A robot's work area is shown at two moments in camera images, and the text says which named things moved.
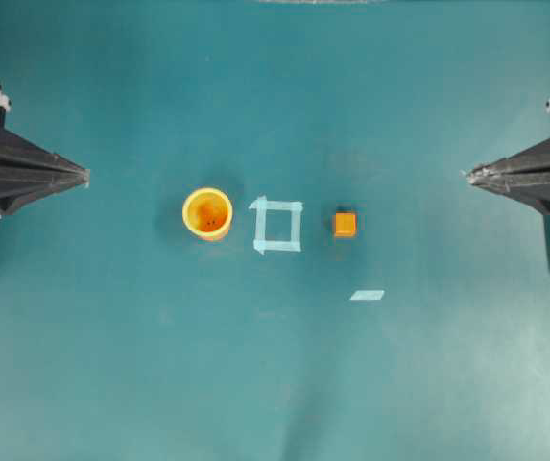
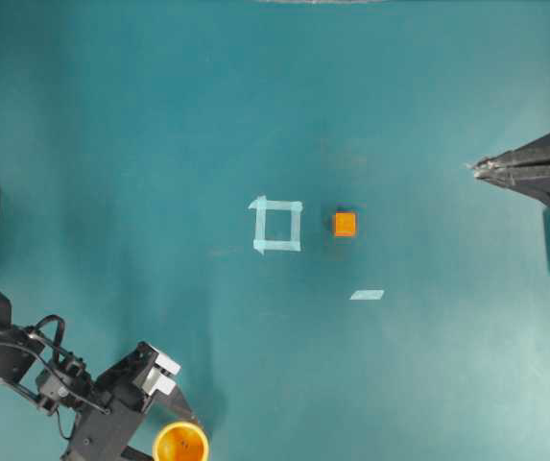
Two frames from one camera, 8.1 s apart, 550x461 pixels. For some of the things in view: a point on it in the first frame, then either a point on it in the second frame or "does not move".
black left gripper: x=6 y=189 -> x=129 y=388
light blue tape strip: x=368 y=295 does not move
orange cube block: x=346 y=224 does not move
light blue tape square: x=261 y=243 does not move
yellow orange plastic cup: x=207 y=212 -> x=181 y=441
